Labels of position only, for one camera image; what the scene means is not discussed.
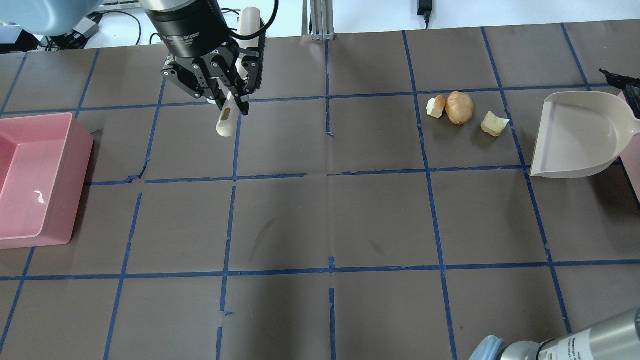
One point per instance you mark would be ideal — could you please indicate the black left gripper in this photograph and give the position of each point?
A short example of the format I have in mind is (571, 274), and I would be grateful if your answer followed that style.
(189, 31)

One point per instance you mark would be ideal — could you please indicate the black power adapter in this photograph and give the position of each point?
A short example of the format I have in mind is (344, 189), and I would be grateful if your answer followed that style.
(425, 9)

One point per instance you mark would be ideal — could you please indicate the aluminium frame post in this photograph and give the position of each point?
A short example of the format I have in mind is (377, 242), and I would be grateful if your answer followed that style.
(321, 20)

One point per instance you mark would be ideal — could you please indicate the beige hand brush black bristles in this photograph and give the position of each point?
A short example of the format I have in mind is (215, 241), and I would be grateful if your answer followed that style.
(247, 67)

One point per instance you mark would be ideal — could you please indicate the beige plastic dustpan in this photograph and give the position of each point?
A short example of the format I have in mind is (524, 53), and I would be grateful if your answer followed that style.
(581, 133)

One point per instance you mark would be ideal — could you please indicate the orange bread roll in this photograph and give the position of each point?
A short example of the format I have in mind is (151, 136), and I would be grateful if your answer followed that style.
(459, 108)

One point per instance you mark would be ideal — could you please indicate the pink plastic bin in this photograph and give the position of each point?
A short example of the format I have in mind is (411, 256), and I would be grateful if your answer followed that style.
(44, 162)

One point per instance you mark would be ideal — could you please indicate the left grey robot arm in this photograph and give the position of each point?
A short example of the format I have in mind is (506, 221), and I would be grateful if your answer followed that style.
(56, 19)

